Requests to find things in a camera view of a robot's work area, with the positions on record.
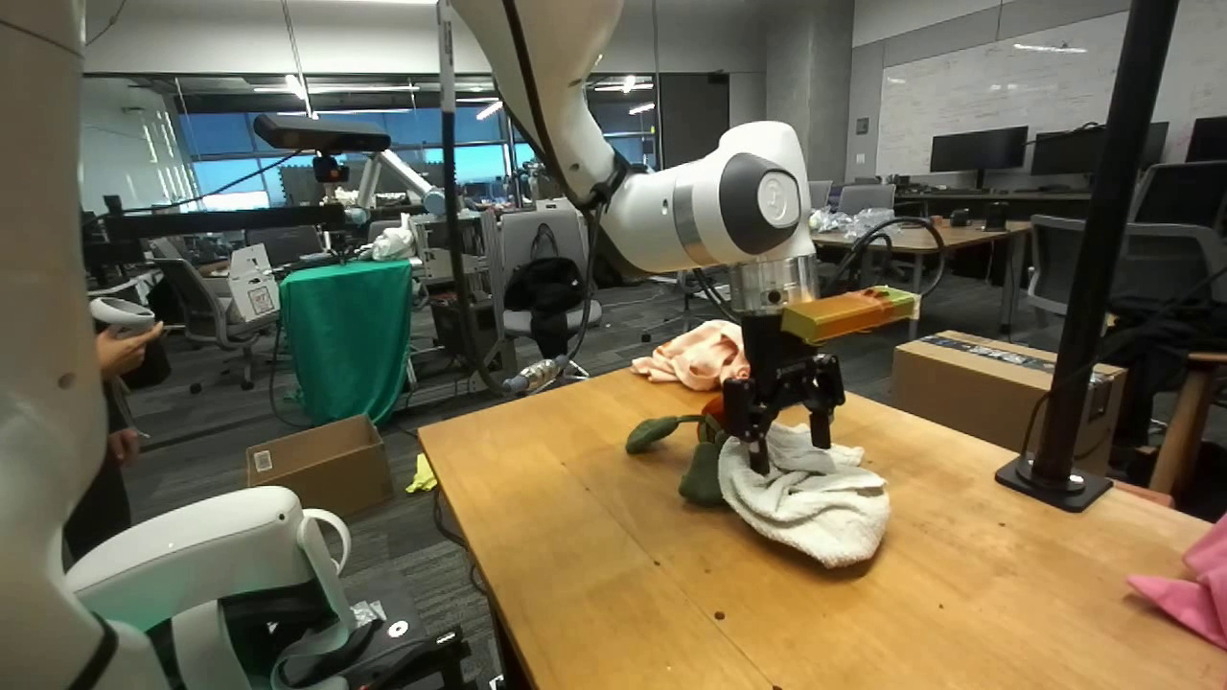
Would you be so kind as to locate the dark green object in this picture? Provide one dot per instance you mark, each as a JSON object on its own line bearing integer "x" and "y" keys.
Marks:
{"x": 701, "y": 482}

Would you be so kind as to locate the cardboard box black tape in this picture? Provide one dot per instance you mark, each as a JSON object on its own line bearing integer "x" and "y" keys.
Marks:
{"x": 973, "y": 386}

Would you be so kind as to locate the black horizontal beam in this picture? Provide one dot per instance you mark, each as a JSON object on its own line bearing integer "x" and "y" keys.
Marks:
{"x": 231, "y": 225}

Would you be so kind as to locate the wooden stool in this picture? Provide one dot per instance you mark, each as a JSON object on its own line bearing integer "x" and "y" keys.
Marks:
{"x": 1189, "y": 422}

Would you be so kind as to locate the grey office chair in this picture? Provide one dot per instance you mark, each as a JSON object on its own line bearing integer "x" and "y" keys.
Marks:
{"x": 1152, "y": 261}

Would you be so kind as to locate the yellow rag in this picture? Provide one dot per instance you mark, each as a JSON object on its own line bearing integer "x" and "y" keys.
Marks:
{"x": 423, "y": 482}

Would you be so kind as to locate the white panel with logo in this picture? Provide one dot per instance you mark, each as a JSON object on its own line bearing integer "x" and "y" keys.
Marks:
{"x": 542, "y": 234}

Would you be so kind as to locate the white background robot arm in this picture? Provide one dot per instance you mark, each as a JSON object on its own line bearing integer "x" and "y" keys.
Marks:
{"x": 410, "y": 183}

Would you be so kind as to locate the black bar camera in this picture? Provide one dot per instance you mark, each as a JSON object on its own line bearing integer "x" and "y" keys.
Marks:
{"x": 321, "y": 132}

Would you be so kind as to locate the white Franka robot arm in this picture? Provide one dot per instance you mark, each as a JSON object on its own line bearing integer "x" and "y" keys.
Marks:
{"x": 692, "y": 214}

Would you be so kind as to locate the black pole stand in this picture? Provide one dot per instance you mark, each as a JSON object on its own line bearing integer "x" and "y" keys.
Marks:
{"x": 1085, "y": 293}

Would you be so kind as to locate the white paper sign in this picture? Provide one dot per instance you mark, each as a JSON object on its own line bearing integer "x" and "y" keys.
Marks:
{"x": 256, "y": 283}

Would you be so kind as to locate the pink cloth orange print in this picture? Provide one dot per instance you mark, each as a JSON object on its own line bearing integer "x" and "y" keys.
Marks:
{"x": 1193, "y": 597}

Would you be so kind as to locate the black computer monitor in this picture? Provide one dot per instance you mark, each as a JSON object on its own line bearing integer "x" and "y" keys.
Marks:
{"x": 1209, "y": 139}
{"x": 1075, "y": 153}
{"x": 979, "y": 153}

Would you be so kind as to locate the person's left hand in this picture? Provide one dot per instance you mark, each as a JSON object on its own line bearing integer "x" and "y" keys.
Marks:
{"x": 125, "y": 445}

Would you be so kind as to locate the wooden office desk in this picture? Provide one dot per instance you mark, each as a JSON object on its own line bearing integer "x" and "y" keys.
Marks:
{"x": 959, "y": 234}

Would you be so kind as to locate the black office chair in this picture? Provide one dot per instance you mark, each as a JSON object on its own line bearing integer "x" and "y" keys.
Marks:
{"x": 550, "y": 310}

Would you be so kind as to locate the black base mounting hardware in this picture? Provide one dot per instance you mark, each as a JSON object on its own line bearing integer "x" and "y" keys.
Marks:
{"x": 407, "y": 656}

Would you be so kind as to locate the wall whiteboard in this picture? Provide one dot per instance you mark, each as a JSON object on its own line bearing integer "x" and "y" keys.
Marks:
{"x": 973, "y": 81}

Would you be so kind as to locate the white towel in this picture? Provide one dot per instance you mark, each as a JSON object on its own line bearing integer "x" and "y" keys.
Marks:
{"x": 808, "y": 505}

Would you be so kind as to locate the person's right hand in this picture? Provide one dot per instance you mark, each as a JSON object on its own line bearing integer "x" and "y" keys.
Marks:
{"x": 125, "y": 352}

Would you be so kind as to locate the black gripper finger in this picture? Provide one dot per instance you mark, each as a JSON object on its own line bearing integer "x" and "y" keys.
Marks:
{"x": 752, "y": 415}
{"x": 824, "y": 388}

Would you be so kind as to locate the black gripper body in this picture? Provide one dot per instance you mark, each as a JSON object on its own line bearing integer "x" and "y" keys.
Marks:
{"x": 766, "y": 352}

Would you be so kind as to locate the pale peach printed shirt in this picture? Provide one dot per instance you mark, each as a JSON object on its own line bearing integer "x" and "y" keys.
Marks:
{"x": 692, "y": 356}

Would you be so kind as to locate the white handheld controller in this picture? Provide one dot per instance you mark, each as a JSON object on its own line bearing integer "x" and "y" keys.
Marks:
{"x": 115, "y": 311}

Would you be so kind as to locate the person in dark clothes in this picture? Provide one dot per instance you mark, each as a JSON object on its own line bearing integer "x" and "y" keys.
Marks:
{"x": 107, "y": 501}

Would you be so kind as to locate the green draped cloth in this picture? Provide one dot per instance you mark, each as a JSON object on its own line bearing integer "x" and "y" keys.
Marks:
{"x": 348, "y": 333}

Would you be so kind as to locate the small open cardboard box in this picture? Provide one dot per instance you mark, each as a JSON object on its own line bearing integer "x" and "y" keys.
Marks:
{"x": 321, "y": 473}

